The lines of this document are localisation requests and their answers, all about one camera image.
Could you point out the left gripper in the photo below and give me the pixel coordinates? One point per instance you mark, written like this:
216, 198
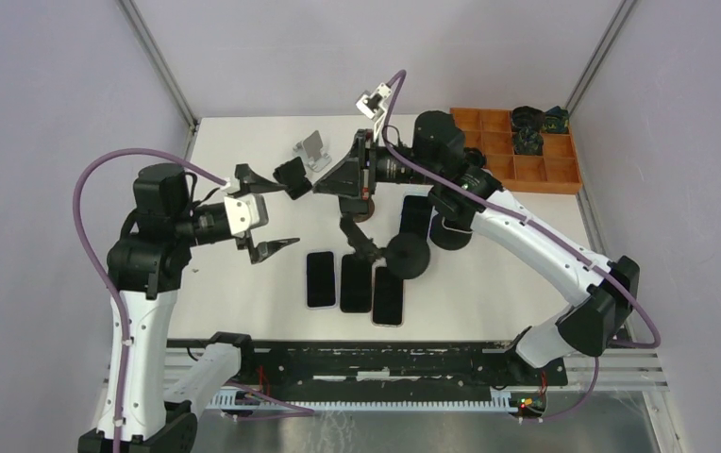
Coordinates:
252, 182

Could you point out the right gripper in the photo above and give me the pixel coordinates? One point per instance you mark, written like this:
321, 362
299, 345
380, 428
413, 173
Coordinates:
353, 177

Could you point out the silver folding phone stand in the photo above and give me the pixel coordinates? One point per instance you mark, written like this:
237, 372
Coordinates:
313, 152

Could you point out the round wooden phone stand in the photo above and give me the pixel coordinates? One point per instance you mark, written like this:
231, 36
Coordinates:
359, 212

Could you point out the black folding phone stand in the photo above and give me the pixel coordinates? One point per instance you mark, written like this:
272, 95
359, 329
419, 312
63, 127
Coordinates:
292, 176

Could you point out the purple case phone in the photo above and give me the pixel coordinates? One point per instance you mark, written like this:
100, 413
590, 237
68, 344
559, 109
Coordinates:
320, 280

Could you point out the black phone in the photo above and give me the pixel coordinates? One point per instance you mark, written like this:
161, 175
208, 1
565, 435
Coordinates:
355, 285

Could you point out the black tall round-base stand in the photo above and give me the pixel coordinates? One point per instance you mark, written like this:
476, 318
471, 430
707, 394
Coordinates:
406, 255

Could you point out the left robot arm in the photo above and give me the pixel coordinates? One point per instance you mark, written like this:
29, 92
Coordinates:
143, 273

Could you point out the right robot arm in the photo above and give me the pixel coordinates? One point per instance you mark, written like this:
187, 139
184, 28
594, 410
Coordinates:
467, 201

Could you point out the light blue case phone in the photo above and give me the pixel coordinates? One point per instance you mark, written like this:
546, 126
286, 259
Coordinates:
415, 216

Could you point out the black right clamp stand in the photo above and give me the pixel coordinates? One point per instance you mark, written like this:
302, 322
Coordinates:
448, 235

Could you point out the orange compartment tray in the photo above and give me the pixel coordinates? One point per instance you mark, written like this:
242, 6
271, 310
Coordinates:
555, 170

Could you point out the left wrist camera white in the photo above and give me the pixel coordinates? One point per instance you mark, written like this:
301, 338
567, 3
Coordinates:
244, 211

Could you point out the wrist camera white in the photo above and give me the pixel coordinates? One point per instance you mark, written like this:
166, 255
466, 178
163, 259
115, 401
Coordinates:
374, 106
244, 211

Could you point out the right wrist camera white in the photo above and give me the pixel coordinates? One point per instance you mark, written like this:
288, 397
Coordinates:
374, 106

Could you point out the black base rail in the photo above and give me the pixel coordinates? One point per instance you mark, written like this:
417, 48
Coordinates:
390, 371

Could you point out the white cable duct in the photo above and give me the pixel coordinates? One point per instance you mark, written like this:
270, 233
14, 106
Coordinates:
231, 399

